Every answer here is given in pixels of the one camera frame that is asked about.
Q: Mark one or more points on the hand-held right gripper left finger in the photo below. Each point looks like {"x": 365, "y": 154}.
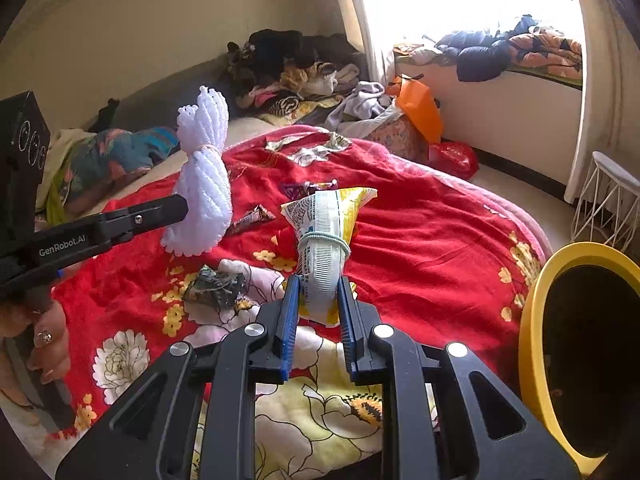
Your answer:
{"x": 292, "y": 312}

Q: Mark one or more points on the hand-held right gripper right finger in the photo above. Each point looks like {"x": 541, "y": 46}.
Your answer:
{"x": 347, "y": 320}

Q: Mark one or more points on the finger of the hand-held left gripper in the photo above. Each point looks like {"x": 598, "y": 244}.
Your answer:
{"x": 145, "y": 217}

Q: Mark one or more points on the white foam net bundle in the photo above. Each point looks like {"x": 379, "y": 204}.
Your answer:
{"x": 205, "y": 200}

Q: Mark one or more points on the yellow snack bag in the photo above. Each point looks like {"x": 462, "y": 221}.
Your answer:
{"x": 320, "y": 225}

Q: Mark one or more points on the yellow trash bin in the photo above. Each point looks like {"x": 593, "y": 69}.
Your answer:
{"x": 532, "y": 310}

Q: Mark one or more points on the person's left forearm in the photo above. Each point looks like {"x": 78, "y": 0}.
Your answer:
{"x": 25, "y": 432}

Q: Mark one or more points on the person's left hand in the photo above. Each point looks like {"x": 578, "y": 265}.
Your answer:
{"x": 50, "y": 350}

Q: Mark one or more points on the bed with beige sheet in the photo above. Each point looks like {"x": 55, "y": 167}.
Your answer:
{"x": 155, "y": 176}

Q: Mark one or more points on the blue floral cloth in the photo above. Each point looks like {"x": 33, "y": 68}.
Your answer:
{"x": 115, "y": 155}

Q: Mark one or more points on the dark crumpled wrapper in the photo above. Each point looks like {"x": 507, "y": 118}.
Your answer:
{"x": 215, "y": 287}

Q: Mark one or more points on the brown candy wrapper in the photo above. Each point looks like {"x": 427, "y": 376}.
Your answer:
{"x": 252, "y": 217}

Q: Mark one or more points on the black garment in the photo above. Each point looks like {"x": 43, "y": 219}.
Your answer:
{"x": 107, "y": 115}

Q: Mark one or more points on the red floral blanket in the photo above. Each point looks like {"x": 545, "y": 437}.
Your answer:
{"x": 425, "y": 240}

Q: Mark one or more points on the purple candy wrapper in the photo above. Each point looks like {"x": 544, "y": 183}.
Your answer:
{"x": 297, "y": 191}

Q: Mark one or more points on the grey upholstered headboard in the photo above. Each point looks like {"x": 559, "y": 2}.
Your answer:
{"x": 165, "y": 90}

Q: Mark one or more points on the floral fabric basket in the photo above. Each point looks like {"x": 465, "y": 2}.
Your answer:
{"x": 395, "y": 135}

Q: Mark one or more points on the red plastic bag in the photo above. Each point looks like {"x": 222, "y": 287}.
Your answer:
{"x": 452, "y": 157}

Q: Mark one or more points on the lavender cloth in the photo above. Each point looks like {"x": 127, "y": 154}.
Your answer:
{"x": 360, "y": 100}

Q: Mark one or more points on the orange plastic bag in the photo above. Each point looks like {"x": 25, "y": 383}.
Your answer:
{"x": 420, "y": 110}

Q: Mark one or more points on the pile of dark clothes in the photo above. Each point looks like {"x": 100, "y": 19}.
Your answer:
{"x": 290, "y": 45}

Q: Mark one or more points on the pale crumpled garment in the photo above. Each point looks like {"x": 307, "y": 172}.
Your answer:
{"x": 415, "y": 55}

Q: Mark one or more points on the dark puffer jacket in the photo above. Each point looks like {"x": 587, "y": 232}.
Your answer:
{"x": 480, "y": 60}

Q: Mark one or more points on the narrow cream curtain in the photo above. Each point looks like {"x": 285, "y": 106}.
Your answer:
{"x": 365, "y": 20}

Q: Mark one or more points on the orange patterned quilt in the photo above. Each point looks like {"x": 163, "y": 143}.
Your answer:
{"x": 545, "y": 50}

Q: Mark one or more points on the wide cream curtain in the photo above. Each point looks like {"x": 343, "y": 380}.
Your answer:
{"x": 600, "y": 85}

